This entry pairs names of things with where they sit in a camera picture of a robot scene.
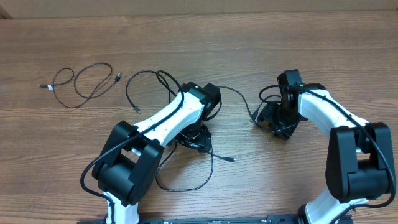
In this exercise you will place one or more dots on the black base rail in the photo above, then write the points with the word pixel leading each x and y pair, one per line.
pixel 270 219

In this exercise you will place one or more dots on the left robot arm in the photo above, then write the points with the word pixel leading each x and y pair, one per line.
pixel 130 158

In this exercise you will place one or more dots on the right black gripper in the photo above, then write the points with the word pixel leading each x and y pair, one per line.
pixel 274 121

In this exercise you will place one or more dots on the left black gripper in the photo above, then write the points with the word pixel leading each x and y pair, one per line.
pixel 199 144

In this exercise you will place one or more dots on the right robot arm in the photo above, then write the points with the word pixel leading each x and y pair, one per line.
pixel 359 170

